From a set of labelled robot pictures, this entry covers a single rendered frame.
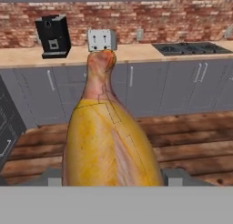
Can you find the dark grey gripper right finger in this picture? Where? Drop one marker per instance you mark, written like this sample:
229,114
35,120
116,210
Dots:
177,176

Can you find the white toaster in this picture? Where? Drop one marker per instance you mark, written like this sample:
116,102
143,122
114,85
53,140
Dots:
101,39

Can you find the yellow chicken drumstick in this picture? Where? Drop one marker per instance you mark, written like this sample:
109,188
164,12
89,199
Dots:
103,142

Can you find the grey base cupboards run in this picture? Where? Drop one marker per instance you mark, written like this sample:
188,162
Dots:
170,85

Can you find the black hob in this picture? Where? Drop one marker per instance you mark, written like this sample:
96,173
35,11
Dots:
191,48

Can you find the grey wall socket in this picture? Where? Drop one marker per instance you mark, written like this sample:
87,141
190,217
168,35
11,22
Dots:
229,32
139,34

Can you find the dark grey cabinet unit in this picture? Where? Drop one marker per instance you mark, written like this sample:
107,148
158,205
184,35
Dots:
9,127

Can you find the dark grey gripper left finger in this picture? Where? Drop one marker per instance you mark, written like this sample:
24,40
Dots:
45,176

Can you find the black coffee machine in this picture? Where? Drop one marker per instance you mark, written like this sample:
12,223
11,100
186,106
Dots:
54,36

